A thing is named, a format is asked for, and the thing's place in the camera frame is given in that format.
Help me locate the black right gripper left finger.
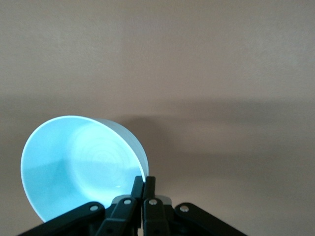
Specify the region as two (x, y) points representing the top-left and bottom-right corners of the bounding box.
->
(18, 176), (145, 236)

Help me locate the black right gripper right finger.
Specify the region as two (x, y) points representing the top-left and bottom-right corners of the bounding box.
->
(143, 176), (248, 236)

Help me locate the blue plastic bowl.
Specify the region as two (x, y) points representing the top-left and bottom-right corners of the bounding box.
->
(20, 116), (150, 223)

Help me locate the brown paper table cover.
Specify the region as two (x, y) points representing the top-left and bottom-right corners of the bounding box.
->
(0, 0), (315, 236)

